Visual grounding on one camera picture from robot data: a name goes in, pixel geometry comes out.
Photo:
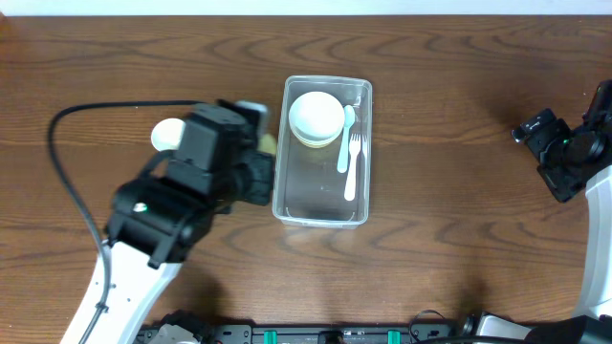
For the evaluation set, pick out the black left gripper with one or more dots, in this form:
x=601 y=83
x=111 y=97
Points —
x=260 y=177

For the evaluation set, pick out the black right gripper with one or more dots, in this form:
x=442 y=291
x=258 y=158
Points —
x=534 y=129

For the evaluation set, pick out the yellow plastic cup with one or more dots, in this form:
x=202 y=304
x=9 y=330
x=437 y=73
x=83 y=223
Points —
x=267 y=144

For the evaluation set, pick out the white plastic cup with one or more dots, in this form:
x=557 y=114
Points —
x=167 y=134

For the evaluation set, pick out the yellow plastic bowl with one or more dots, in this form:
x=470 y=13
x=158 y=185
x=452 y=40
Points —
x=316 y=143

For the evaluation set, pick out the white plastic bowl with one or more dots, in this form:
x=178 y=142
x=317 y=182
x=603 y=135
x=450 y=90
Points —
x=316 y=116

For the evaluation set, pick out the mint green plastic spoon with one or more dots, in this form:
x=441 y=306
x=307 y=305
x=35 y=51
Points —
x=349 y=121

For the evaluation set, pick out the pink plastic fork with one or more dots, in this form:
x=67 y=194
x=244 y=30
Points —
x=354 y=149

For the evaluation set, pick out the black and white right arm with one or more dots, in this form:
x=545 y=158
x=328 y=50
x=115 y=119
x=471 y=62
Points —
x=591 y=320

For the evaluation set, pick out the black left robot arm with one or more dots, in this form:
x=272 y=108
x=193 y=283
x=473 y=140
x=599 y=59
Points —
x=153 y=226

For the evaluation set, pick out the clear plastic storage container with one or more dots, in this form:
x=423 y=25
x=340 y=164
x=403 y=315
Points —
x=308 y=189

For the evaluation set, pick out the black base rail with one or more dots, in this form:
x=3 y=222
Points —
x=246 y=334

